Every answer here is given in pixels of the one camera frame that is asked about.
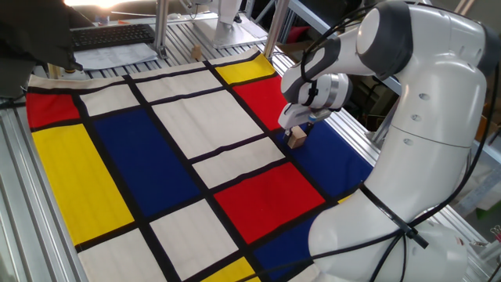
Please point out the white Franka Panda arm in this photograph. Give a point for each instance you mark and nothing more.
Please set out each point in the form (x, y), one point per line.
(430, 117)

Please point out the metal binder clips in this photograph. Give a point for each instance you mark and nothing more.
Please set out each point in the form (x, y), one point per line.
(497, 233)

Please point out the white column on metal plate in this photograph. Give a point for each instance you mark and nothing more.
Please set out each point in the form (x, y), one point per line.
(229, 33)

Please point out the white paper sheets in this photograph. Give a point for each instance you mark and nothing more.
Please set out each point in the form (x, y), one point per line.
(113, 56)

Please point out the silver bar-shaped wrist camera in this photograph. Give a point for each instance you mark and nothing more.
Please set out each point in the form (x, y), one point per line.
(319, 115)

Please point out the small wooden cube block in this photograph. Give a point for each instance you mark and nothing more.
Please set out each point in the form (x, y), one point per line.
(298, 138)

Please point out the Mondrian pattern colour-block cloth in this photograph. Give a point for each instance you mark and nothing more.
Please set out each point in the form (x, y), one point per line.
(176, 156)

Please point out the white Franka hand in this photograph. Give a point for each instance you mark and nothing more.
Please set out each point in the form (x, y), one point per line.
(291, 115)

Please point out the red object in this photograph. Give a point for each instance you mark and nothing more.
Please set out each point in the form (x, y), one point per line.
(297, 34)

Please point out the small wooden piece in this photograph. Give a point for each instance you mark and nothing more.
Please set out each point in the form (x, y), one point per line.
(196, 53)

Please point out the green object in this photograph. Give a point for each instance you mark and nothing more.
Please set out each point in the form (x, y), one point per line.
(489, 219)

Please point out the black computer keyboard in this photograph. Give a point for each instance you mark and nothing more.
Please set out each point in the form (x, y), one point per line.
(111, 36)

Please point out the aluminium frame post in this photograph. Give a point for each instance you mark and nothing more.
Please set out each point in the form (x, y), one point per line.
(160, 27)
(276, 27)

